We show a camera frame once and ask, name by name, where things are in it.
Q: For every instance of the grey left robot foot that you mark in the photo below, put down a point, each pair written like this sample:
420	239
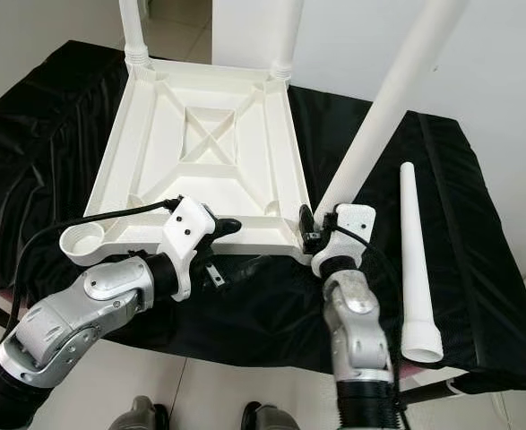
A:
137	415

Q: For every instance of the grey robot foot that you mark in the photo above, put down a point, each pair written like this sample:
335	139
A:
276	418
137	415

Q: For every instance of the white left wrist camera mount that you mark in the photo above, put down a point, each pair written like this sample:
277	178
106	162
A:
186	231

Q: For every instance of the grey right robot foot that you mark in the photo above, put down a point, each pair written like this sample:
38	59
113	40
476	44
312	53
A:
276	418

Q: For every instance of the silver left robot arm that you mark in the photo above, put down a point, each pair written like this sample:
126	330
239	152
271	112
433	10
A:
83	313

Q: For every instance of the white plastic table leg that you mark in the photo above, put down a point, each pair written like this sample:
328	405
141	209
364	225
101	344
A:
417	260
285	36
133	27
388	98

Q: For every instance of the black table cloth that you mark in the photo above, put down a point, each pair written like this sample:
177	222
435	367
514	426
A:
30	179

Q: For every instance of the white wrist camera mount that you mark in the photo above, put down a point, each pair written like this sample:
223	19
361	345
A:
186	231
350	228

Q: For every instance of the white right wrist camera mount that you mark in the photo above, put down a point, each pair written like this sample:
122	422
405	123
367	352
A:
350	228

